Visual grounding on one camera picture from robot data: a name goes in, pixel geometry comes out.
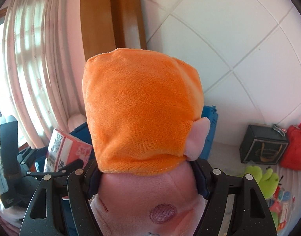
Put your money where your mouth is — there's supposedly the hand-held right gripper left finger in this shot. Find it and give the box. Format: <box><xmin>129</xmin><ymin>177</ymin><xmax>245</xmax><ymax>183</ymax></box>
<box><xmin>19</xmin><ymin>159</ymin><xmax>103</xmax><ymax>236</ymax></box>

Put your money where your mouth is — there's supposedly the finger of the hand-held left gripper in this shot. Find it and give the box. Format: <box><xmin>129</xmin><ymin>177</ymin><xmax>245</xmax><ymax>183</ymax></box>
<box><xmin>26</xmin><ymin>159</ymin><xmax>84</xmax><ymax>178</ymax></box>
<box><xmin>18</xmin><ymin>147</ymin><xmax>41</xmax><ymax>164</ymax></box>

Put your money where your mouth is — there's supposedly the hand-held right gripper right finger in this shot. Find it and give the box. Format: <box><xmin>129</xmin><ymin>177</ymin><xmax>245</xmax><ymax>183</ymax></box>
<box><xmin>193</xmin><ymin>159</ymin><xmax>279</xmax><ymax>236</ymax></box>

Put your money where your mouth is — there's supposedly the white pink printed carton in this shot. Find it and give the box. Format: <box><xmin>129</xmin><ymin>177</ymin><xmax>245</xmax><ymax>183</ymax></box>
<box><xmin>44</xmin><ymin>128</ymin><xmax>93</xmax><ymax>172</ymax></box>

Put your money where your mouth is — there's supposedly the blue plastic storage crate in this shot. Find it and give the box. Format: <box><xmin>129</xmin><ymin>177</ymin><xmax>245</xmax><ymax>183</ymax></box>
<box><xmin>35</xmin><ymin>105</ymin><xmax>218</xmax><ymax>227</ymax></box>

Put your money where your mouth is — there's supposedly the pink pig plush orange dress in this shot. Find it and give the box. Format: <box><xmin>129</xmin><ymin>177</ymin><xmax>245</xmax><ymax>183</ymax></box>
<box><xmin>82</xmin><ymin>48</ymin><xmax>211</xmax><ymax>236</ymax></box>

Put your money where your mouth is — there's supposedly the green frog plush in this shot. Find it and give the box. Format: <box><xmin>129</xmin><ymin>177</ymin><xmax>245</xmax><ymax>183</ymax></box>
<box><xmin>244</xmin><ymin>165</ymin><xmax>280</xmax><ymax>199</ymax></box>

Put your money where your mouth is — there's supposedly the black square box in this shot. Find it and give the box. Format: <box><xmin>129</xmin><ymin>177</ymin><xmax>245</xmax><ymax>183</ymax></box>
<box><xmin>240</xmin><ymin>124</ymin><xmax>289</xmax><ymax>165</ymax></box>

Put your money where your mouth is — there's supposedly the colourful toy pile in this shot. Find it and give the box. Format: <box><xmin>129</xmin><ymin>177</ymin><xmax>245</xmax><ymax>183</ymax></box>
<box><xmin>270</xmin><ymin>187</ymin><xmax>296</xmax><ymax>231</ymax></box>

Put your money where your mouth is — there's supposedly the pink patterned curtain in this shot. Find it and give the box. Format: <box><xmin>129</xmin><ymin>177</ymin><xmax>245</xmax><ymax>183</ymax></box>
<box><xmin>2</xmin><ymin>0</ymin><xmax>88</xmax><ymax>150</ymax></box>

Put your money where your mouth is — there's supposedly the red toy handbag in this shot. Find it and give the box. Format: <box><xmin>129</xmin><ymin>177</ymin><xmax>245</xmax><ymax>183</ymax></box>
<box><xmin>279</xmin><ymin>120</ymin><xmax>301</xmax><ymax>170</ymax></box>

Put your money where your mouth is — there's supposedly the wooden door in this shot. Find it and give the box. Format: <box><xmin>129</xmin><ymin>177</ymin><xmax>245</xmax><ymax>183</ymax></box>
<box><xmin>80</xmin><ymin>0</ymin><xmax>147</xmax><ymax>62</ymax></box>

